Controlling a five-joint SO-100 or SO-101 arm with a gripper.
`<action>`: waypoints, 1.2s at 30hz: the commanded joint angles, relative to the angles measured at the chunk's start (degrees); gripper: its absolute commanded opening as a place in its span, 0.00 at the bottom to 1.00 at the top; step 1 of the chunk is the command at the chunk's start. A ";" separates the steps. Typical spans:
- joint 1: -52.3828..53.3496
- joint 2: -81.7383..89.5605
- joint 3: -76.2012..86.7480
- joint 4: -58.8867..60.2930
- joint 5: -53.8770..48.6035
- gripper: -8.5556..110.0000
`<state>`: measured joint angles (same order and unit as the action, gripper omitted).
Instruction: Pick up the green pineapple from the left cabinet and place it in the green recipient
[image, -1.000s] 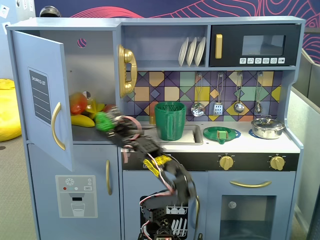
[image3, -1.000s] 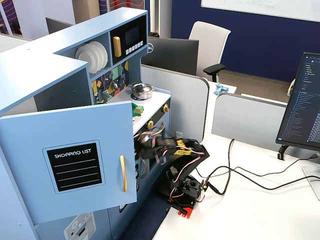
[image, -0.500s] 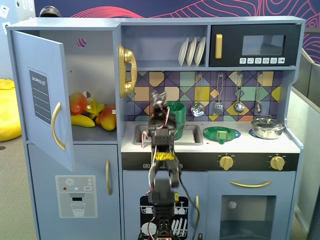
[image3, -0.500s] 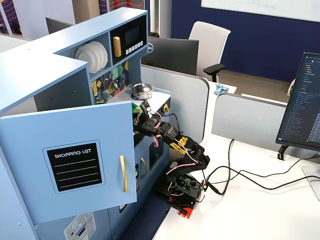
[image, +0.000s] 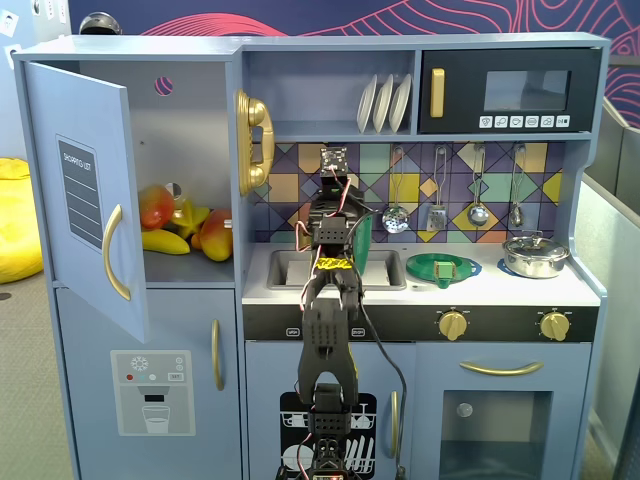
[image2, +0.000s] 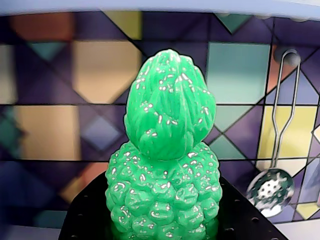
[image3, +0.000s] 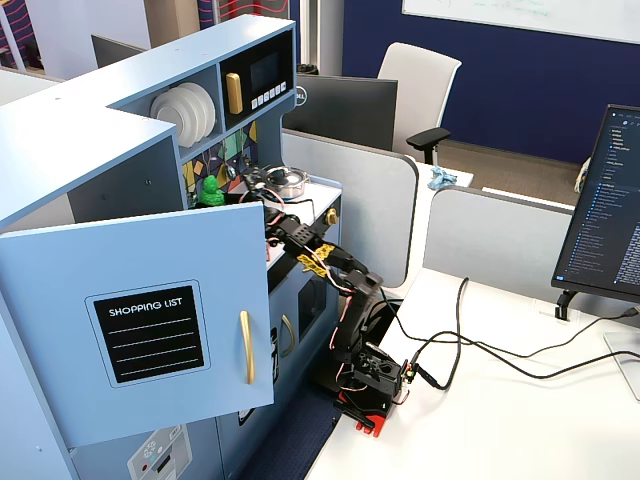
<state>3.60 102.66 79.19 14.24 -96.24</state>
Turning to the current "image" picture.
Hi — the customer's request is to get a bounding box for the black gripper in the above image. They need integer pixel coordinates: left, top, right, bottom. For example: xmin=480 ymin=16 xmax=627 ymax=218
xmin=308 ymin=172 xmax=370 ymax=222

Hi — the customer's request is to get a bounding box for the blue toy kitchen cabinet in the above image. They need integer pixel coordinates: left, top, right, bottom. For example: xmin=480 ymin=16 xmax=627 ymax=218
xmin=10 ymin=32 xmax=612 ymax=480

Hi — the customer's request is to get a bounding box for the blue cabinet door shopping list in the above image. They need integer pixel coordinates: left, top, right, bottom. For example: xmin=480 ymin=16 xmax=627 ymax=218
xmin=22 ymin=60 xmax=149 ymax=345

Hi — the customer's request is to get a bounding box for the metal skimmer spoon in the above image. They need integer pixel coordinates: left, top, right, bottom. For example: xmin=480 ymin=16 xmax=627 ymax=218
xmin=382 ymin=145 xmax=412 ymax=235

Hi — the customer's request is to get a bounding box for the white sheet in sink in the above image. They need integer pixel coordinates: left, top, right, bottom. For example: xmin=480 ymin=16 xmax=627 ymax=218
xmin=285 ymin=259 xmax=391 ymax=287

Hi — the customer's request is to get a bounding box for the grey toy sink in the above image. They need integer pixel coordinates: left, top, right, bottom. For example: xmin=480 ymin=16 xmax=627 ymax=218
xmin=265 ymin=248 xmax=409 ymax=291

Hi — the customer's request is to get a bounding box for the metal slotted spatula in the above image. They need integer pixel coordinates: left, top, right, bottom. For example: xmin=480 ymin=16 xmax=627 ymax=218
xmin=425 ymin=145 xmax=449 ymax=233

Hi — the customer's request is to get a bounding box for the white toy plate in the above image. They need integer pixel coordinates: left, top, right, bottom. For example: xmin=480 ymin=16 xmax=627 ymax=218
xmin=356 ymin=74 xmax=380 ymax=135
xmin=372 ymin=74 xmax=395 ymax=135
xmin=388 ymin=73 xmax=413 ymax=134

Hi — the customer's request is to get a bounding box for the green plate with toy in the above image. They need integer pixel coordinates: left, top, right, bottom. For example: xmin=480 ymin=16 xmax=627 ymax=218
xmin=405 ymin=253 xmax=476 ymax=290

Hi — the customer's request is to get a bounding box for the red yellow toy mango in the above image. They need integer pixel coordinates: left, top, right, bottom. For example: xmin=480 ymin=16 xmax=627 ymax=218
xmin=199 ymin=208 xmax=235 ymax=263
xmin=138 ymin=184 xmax=176 ymax=230

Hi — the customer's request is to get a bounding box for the gold toy telephone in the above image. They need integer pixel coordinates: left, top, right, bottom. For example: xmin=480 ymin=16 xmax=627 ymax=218
xmin=235 ymin=88 xmax=276 ymax=197

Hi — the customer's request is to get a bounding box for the yellow toy star fruit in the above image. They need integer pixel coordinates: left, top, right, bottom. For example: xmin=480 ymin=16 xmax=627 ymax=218
xmin=171 ymin=199 xmax=211 ymax=240

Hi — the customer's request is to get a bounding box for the metal ladle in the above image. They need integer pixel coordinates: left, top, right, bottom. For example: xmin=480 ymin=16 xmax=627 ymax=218
xmin=467 ymin=144 xmax=490 ymax=227

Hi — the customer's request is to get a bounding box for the blue dishwasher door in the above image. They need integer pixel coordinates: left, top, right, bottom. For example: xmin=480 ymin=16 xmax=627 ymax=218
xmin=244 ymin=341 xmax=417 ymax=480

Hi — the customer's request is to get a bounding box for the yellow toy banana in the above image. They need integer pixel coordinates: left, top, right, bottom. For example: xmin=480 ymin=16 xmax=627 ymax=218
xmin=141 ymin=228 xmax=192 ymax=256

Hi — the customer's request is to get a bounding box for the gold stove knob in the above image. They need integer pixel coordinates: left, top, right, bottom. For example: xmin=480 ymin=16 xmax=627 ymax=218
xmin=438 ymin=309 xmax=469 ymax=342
xmin=539 ymin=309 xmax=571 ymax=343

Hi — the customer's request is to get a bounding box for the metal small spoon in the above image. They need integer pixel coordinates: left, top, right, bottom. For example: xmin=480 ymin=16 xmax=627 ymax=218
xmin=508 ymin=144 xmax=527 ymax=227

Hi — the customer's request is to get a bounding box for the blue oven door window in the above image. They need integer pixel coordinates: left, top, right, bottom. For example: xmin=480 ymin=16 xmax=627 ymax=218
xmin=414 ymin=342 xmax=594 ymax=480

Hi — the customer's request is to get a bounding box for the steel pot with lid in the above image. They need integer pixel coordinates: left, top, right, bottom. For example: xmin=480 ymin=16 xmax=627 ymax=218
xmin=502 ymin=230 xmax=571 ymax=280

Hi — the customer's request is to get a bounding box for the blue fridge door ice dispenser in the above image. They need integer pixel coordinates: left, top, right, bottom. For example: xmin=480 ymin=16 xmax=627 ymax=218
xmin=54 ymin=287 xmax=244 ymax=480

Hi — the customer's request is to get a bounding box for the black toy microwave door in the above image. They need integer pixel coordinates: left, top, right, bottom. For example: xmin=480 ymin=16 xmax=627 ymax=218
xmin=417 ymin=47 xmax=604 ymax=135

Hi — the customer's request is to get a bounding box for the yellow bean bag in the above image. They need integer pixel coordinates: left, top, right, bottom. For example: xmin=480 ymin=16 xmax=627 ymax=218
xmin=0 ymin=157 xmax=45 ymax=285

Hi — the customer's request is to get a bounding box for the small camera circuit board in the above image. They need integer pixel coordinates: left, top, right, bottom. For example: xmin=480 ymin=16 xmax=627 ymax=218
xmin=319 ymin=146 xmax=351 ymax=177

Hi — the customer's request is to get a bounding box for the gold microwave handle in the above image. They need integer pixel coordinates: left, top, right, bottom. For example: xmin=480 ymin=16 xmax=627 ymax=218
xmin=430 ymin=67 xmax=446 ymax=119

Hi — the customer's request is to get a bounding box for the gold straight fridge handle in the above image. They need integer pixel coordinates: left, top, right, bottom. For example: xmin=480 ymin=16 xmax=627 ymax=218
xmin=210 ymin=319 xmax=225 ymax=392

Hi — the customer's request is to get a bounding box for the gold curved door handle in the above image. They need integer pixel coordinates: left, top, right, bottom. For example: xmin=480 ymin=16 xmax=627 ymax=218
xmin=102 ymin=203 xmax=132 ymax=302

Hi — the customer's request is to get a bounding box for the gold dishwasher handle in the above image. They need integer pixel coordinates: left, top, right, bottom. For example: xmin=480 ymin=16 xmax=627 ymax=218
xmin=388 ymin=390 xmax=401 ymax=460

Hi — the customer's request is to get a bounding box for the gold oven handle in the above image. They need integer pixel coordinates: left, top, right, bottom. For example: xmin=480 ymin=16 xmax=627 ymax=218
xmin=458 ymin=360 xmax=545 ymax=377

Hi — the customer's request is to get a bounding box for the black power cable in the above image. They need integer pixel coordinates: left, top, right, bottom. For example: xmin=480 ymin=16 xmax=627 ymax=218
xmin=357 ymin=292 xmax=409 ymax=480

